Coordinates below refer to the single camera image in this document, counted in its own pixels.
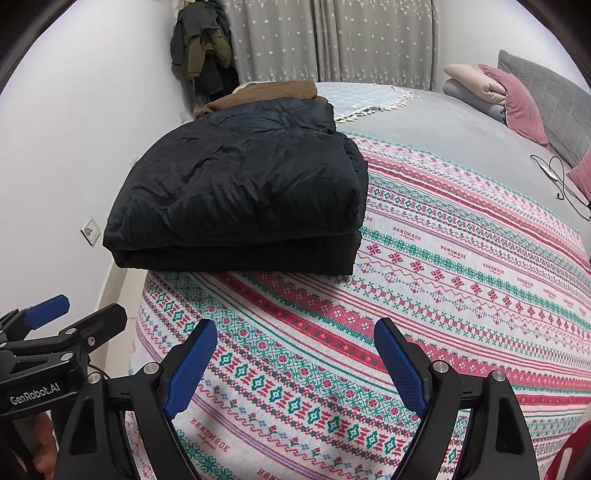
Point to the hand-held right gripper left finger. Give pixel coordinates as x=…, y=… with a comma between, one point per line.
x=194, y=364

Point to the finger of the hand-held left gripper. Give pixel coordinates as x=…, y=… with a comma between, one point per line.
x=101, y=318
x=46, y=308

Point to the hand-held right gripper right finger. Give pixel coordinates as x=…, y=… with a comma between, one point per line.
x=399, y=364

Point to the black padded jacket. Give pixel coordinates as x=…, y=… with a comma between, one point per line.
x=231, y=194

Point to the person's left hand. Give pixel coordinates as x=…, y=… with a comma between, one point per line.
x=44, y=443

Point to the patterned red green blanket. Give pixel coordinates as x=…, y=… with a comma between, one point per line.
x=461, y=277

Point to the grey bed sheet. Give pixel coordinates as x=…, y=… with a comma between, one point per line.
x=461, y=124

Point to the small pink pillow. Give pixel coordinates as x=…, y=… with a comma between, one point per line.
x=582, y=173

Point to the hanging black garment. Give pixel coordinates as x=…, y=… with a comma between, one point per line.
x=221, y=81

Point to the light blue fringed blanket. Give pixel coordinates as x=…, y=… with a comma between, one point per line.
x=360, y=97

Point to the folded grey blue blanket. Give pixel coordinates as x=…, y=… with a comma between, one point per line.
x=480, y=106

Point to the brown jacket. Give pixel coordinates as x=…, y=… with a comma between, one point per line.
x=263, y=92

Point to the large pink pillow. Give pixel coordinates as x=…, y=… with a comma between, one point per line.
x=521, y=106

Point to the hanging olive jacket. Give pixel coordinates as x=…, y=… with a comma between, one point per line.
x=207, y=50

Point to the hanging dark grey jacket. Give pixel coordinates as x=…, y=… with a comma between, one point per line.
x=182, y=41

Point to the beige folded pillow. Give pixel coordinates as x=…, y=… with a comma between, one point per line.
x=471, y=81

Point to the grey quilted headboard cushion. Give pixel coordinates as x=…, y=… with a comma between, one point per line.
x=563, y=101

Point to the grey star-print curtain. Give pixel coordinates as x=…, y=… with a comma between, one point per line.
x=323, y=41

